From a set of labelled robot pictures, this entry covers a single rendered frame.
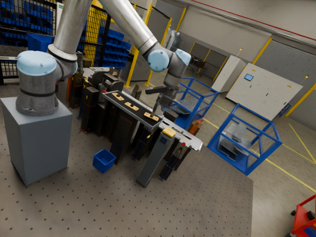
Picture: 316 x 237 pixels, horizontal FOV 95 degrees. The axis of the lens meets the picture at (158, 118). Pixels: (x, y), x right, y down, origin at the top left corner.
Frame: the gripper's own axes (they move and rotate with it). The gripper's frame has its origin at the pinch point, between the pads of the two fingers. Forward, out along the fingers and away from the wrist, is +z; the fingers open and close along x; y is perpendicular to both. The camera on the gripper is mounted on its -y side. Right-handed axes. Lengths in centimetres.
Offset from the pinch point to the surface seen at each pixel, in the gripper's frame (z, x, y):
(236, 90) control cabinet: 51, 746, 294
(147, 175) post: 37.7, -7.5, 13.7
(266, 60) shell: -175, 1291, 544
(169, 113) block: 16.0, 45.2, 10.1
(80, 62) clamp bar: 5, 37, -74
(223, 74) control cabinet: 11, 782, 200
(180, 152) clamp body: 19.9, 5.6, 26.6
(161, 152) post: 15.5, -7.7, 13.9
